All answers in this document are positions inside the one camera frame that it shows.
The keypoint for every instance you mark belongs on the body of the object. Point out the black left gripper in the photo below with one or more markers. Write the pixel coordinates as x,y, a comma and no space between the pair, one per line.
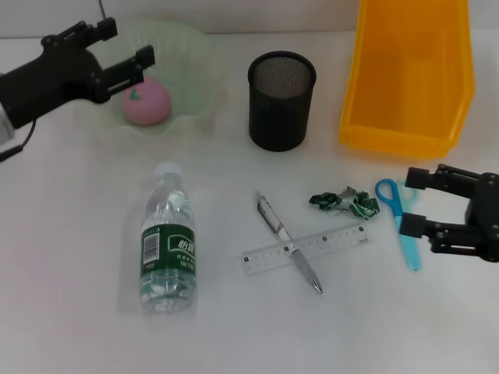
50,78

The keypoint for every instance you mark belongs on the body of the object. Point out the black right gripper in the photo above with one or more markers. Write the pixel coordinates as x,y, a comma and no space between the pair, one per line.
485,218

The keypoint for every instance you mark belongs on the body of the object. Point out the blue scissors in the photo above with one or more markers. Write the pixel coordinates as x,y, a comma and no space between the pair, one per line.
409,245

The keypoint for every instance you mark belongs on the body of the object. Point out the green plastic wrapper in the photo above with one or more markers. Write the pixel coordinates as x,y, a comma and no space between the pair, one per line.
362,208

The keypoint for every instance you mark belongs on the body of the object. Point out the pink peach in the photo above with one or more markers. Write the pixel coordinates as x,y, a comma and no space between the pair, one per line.
150,105

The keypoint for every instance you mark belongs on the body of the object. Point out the transparent plastic ruler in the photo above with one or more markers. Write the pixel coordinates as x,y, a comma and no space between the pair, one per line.
339,237

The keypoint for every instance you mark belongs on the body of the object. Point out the green label water bottle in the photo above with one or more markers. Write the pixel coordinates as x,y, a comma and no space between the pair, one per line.
167,241

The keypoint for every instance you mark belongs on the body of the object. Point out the translucent green fruit plate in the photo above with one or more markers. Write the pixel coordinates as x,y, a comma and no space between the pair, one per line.
183,58

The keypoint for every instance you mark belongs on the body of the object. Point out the grey white ballpoint pen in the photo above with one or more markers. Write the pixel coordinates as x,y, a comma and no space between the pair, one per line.
273,218

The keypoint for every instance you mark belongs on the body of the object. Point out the black mesh pen holder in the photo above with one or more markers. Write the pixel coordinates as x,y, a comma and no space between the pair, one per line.
278,113

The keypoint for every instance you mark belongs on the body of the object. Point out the yellow plastic bin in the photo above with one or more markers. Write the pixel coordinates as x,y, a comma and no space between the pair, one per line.
409,78

